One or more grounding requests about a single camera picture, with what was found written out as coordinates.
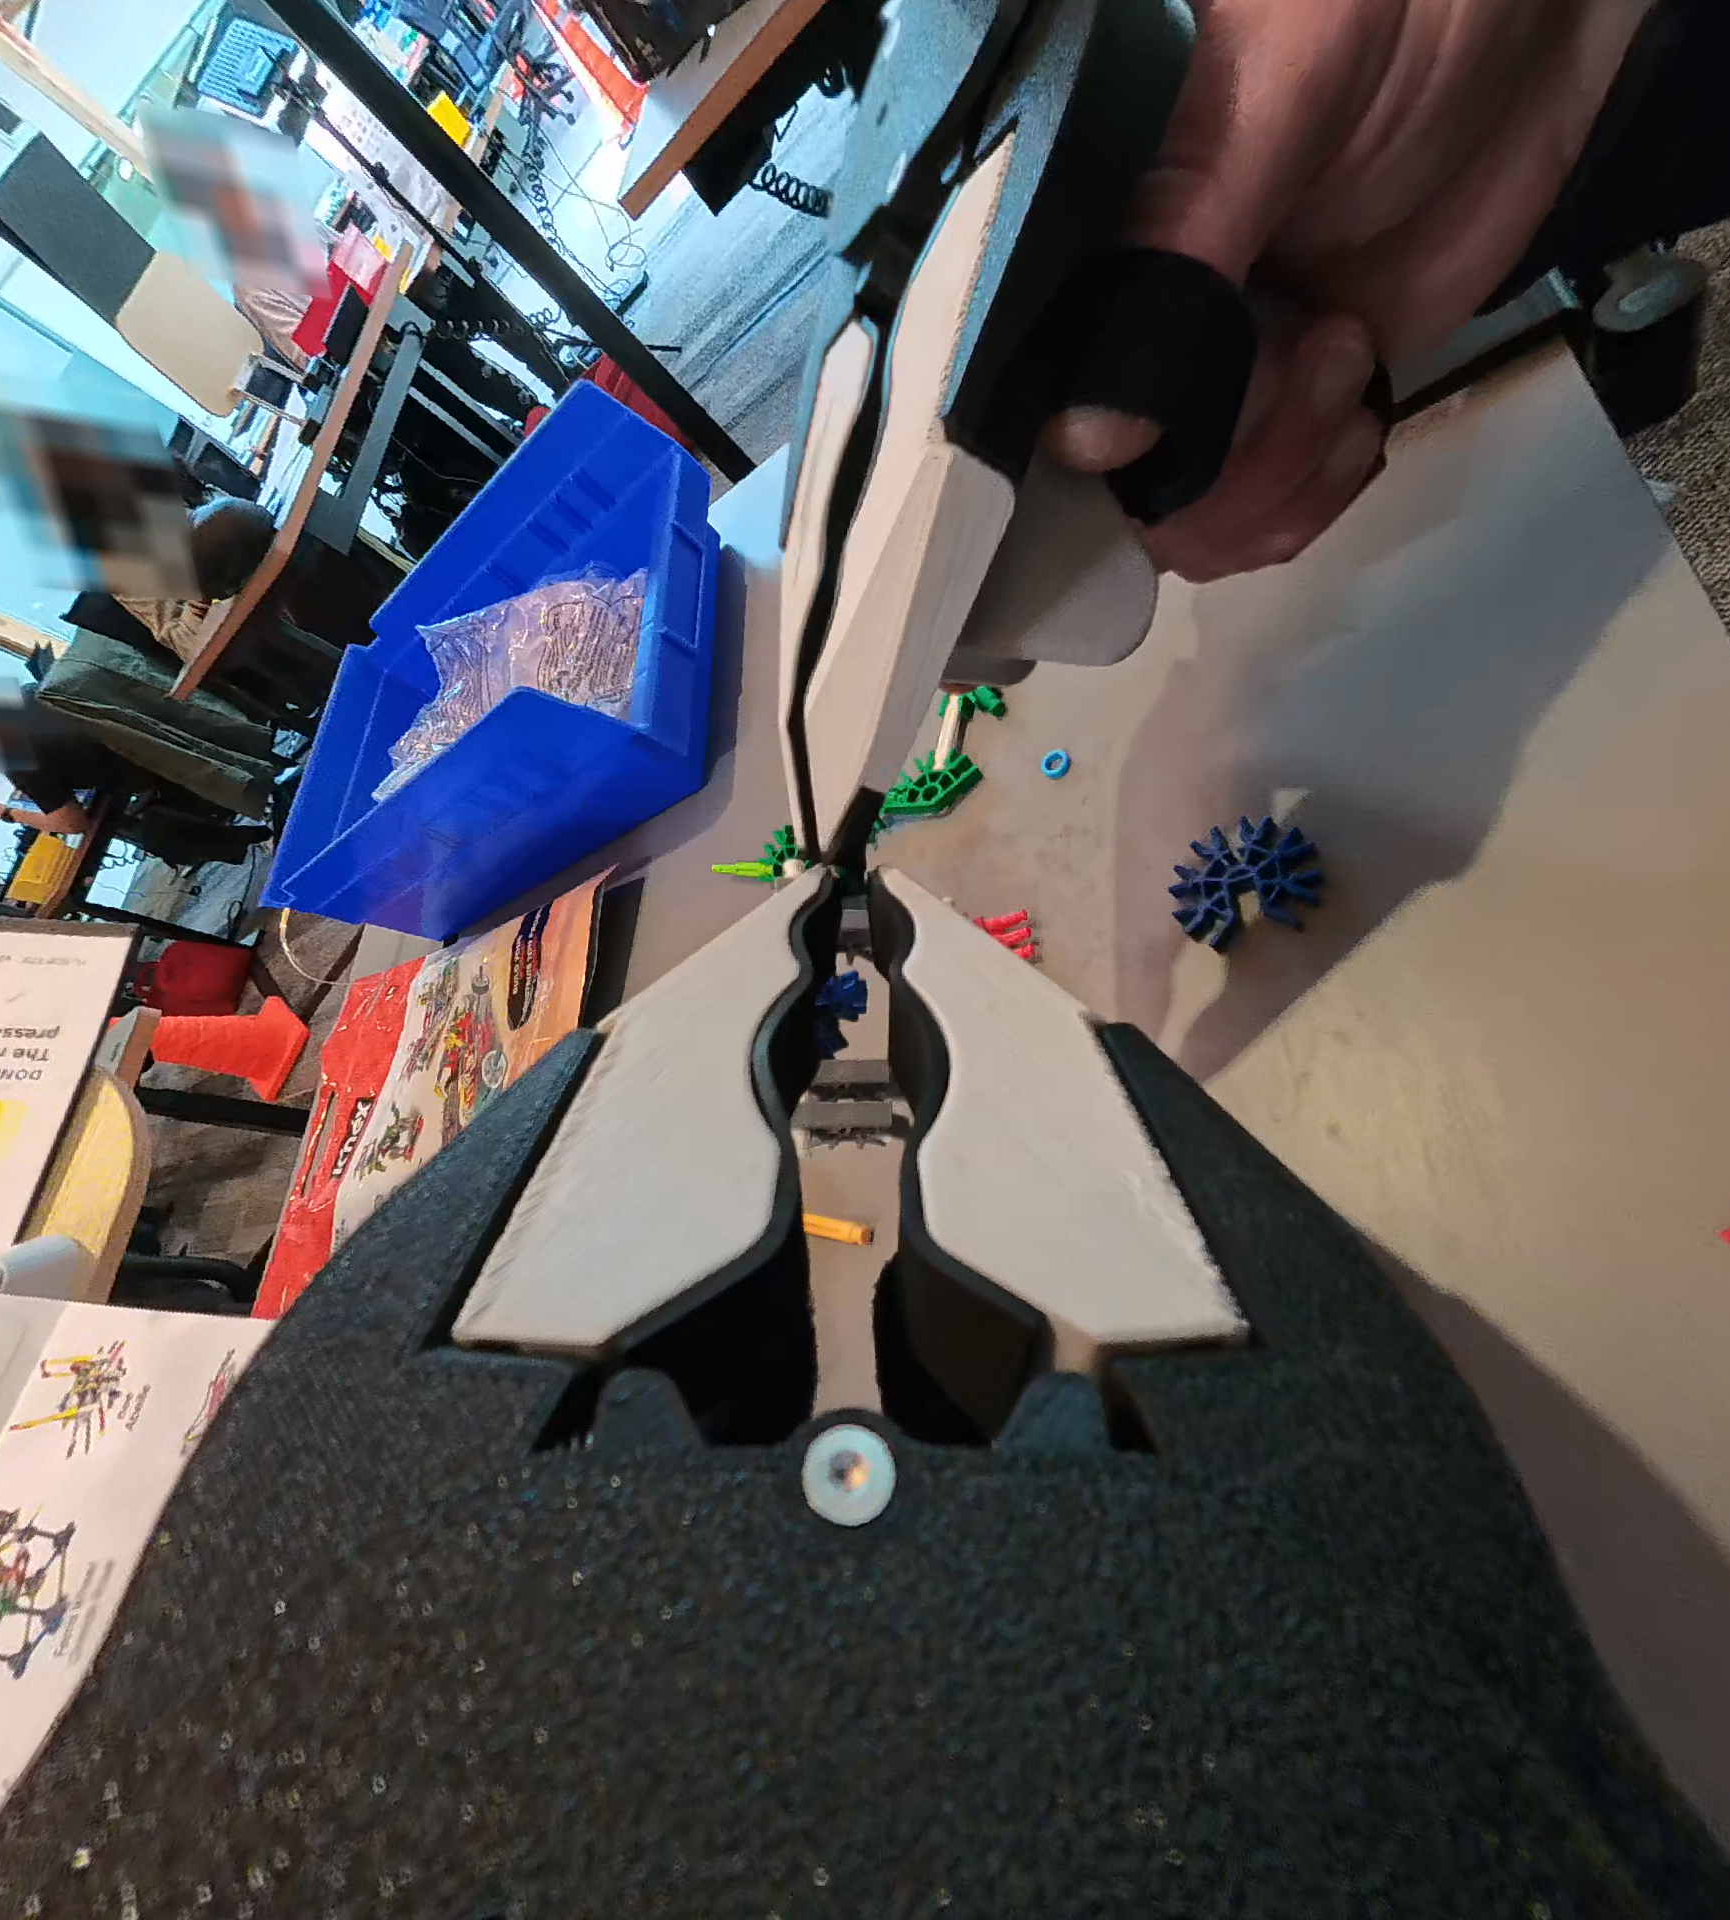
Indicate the grey chair base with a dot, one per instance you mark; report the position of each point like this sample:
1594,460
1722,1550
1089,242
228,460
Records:
1645,284

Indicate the black metal pole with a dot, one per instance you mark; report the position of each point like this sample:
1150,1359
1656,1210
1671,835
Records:
505,195

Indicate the white desk stand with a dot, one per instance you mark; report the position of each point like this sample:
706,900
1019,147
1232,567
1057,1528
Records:
49,1268

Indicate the wooden chair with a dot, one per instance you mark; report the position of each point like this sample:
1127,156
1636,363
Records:
101,1170

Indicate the blue storage bin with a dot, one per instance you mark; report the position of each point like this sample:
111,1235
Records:
534,811

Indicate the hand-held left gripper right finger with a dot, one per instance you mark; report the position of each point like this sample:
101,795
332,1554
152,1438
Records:
1061,1170

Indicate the blue snowflake connector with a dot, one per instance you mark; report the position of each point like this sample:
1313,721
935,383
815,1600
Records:
1211,900

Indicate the toy instruction sheet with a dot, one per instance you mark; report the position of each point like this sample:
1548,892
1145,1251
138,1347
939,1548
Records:
54,1440

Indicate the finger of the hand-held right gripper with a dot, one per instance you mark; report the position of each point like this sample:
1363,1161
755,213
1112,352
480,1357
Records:
820,480
925,571

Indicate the orange toy package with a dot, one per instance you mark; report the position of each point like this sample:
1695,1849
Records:
414,1050

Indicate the clear plastic bag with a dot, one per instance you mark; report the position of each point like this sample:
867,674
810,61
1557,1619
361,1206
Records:
534,645

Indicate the multicoloured construction toy model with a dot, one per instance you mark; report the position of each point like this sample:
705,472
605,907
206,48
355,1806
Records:
838,1002

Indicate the yellow short rod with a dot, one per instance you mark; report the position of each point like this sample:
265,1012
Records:
834,1226

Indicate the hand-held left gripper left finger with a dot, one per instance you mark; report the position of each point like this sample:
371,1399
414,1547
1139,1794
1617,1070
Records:
641,1170

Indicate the orange traffic cone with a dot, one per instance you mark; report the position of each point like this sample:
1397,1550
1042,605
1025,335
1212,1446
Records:
228,1050

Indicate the person's right hand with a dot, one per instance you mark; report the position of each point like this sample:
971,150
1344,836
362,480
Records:
1405,150

